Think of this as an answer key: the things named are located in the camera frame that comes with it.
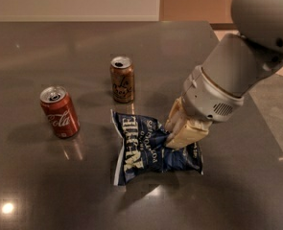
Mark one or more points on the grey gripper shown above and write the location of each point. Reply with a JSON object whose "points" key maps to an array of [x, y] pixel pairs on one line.
{"points": [[208, 98]]}

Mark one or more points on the blue potato chip bag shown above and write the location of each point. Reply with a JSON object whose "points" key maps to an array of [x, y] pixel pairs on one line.
{"points": [[143, 149]]}

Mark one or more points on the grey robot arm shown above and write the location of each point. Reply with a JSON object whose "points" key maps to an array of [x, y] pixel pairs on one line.
{"points": [[241, 60]]}

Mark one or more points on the brown LaCroix can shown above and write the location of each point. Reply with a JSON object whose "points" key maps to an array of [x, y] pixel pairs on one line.
{"points": [[122, 79]]}

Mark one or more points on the red Coca-Cola can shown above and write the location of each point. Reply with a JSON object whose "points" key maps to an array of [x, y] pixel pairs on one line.
{"points": [[60, 111]]}

